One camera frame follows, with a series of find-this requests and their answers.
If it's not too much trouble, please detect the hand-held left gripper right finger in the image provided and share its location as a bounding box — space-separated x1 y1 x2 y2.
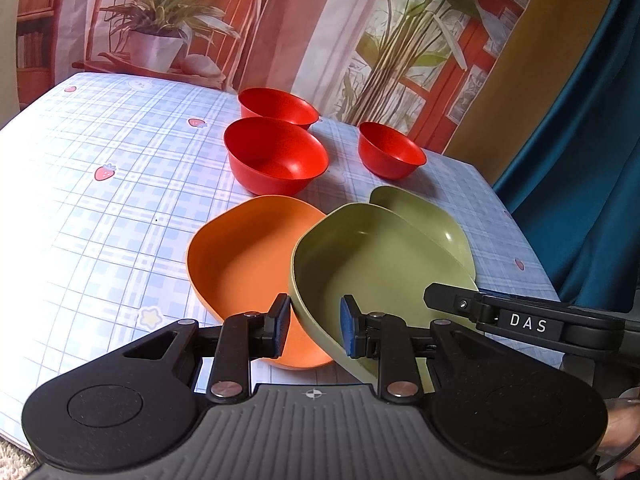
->
340 295 497 405

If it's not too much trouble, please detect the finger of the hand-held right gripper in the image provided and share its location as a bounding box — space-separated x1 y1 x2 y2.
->
423 282 483 322

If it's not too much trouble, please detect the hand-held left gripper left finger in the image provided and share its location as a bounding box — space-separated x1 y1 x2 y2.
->
122 294 292 405

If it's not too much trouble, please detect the red bowl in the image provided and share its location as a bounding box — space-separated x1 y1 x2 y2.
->
358 121 427 181
223 117 330 197
238 87 321 131

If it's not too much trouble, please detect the person's right hand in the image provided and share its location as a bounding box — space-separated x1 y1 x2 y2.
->
597 389 640 478

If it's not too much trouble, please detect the blue curtain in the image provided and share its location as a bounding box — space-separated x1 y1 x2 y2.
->
492 0 640 312

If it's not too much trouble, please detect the blue plaid tablecloth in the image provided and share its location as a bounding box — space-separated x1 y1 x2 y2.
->
0 71 561 461

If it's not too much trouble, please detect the yellow curtain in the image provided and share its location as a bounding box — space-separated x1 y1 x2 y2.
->
444 0 627 187

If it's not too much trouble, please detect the printed backdrop cloth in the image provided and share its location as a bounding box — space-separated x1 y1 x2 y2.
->
15 0 547 152

